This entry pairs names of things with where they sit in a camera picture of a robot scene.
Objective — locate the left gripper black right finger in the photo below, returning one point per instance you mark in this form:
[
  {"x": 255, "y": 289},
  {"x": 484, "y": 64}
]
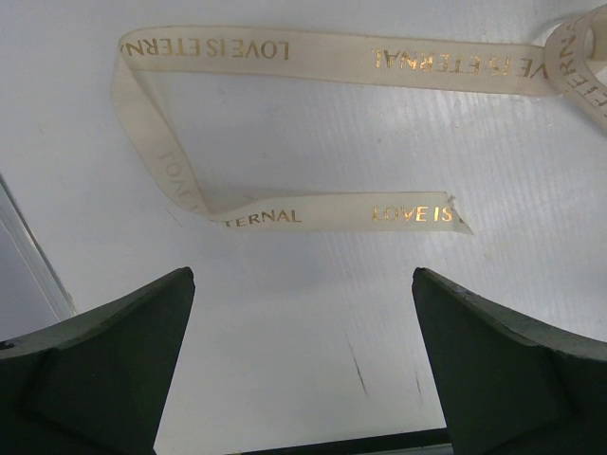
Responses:
[{"x": 508, "y": 383}]

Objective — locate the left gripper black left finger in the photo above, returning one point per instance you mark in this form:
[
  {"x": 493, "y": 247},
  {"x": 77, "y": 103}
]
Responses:
[{"x": 96, "y": 383}]

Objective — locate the cream printed ribbon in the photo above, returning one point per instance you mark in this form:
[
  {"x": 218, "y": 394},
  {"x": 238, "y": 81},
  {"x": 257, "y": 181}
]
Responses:
[{"x": 567, "y": 64}]

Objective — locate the left aluminium frame post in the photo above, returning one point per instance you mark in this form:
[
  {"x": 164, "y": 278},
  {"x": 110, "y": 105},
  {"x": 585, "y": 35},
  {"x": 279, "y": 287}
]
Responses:
[{"x": 39, "y": 267}]

